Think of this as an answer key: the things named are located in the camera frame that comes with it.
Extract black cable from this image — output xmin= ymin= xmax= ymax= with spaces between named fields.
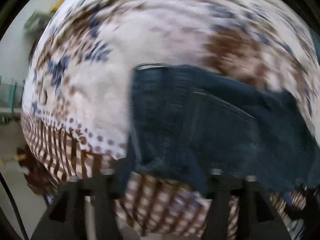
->
xmin=0 ymin=172 xmax=29 ymax=240

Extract white brown patterned blanket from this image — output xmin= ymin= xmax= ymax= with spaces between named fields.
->
xmin=17 ymin=0 xmax=320 ymax=238

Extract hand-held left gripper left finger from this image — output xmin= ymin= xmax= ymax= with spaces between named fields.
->
xmin=30 ymin=159 xmax=130 ymax=240

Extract dark blue denim pants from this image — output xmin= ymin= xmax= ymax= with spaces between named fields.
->
xmin=124 ymin=64 xmax=320 ymax=198

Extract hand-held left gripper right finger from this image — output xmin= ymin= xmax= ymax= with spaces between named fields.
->
xmin=206 ymin=167 xmax=292 ymax=240

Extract green object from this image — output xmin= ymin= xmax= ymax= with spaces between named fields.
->
xmin=24 ymin=10 xmax=52 ymax=34

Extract green metal rack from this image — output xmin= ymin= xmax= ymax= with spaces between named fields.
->
xmin=0 ymin=75 xmax=25 ymax=125

